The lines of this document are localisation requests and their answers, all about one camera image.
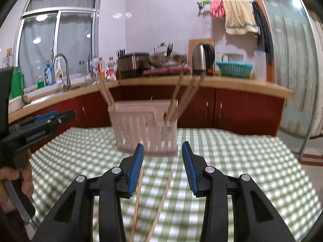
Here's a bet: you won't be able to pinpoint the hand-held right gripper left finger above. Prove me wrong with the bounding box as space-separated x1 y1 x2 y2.
31 143 145 242

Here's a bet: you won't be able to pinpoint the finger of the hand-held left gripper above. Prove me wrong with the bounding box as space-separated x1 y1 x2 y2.
38 109 77 133
33 110 60 123

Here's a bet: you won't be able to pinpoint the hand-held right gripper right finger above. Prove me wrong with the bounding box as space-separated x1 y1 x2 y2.
181 141 296 242

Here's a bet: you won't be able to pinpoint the wooden chopstick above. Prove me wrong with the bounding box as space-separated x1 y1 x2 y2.
129 167 145 242
99 76 115 105
95 77 113 106
146 170 174 242
165 72 184 125
180 76 205 118
177 77 200 119

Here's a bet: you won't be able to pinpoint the pink perforated utensil holder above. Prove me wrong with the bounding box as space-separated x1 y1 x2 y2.
108 99 178 157

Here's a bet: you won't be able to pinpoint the person's left hand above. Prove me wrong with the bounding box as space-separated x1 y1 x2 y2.
0 150 35 213

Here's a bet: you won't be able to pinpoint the steel sink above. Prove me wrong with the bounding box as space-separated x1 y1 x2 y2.
24 83 96 104

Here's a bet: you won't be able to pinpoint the curved steel faucet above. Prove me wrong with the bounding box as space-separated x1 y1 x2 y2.
52 54 71 91

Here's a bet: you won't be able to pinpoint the blue dish soap bottle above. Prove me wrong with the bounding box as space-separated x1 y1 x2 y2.
44 60 53 86

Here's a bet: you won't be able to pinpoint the green checked tablecloth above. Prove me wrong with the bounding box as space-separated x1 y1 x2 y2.
24 127 322 242

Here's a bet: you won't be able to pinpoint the green thermos jug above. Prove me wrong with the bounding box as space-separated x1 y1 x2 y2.
10 68 25 104

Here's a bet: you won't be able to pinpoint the white spray bottle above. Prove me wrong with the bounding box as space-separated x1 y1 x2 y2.
54 57 63 81

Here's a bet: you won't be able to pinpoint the cooking oil bottle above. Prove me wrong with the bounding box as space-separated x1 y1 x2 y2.
98 57 105 81

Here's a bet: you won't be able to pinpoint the red and white bag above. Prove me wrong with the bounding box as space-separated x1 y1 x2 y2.
105 64 118 81

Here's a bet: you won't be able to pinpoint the red kitchen counter cabinet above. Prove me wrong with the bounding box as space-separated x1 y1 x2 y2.
9 77 293 154

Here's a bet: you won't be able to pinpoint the knife block with scissors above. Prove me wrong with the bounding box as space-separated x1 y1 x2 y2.
116 49 127 78

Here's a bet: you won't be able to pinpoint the sliding window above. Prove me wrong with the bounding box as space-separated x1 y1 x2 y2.
18 0 103 89

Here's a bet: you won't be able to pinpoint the dark rice cooker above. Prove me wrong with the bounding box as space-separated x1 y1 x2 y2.
118 52 150 78

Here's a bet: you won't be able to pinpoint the red induction cooktop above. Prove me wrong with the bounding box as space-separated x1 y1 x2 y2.
143 67 191 75

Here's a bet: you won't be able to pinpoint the teal colander basket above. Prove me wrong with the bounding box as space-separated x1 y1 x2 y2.
216 61 253 77

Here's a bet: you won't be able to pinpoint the steel wok with lid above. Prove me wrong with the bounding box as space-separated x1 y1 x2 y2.
146 43 188 67

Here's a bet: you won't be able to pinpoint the steel electric kettle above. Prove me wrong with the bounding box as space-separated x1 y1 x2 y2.
192 44 215 76

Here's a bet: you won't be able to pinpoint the green mug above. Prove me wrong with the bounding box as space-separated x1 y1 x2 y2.
221 53 245 63

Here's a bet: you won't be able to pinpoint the white translucent container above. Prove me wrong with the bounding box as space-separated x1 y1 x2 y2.
254 50 267 82

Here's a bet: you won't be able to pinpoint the wooden cutting board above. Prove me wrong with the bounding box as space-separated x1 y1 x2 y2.
188 38 215 71

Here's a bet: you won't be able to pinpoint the wooden framed glass door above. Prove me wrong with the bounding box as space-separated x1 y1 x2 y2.
247 0 323 165

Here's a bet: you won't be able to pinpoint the striped curtain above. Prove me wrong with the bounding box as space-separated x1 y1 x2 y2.
306 7 323 138

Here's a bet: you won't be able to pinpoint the dark hanging cloth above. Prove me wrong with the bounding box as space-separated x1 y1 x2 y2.
252 1 273 65

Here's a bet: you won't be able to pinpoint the beige towel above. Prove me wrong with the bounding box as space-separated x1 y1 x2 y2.
222 0 259 35

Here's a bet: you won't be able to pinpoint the pink rubber gloves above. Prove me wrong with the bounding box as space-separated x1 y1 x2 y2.
210 0 226 18

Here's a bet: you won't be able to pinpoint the wall towel rack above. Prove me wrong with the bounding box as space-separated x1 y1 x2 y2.
197 0 255 16

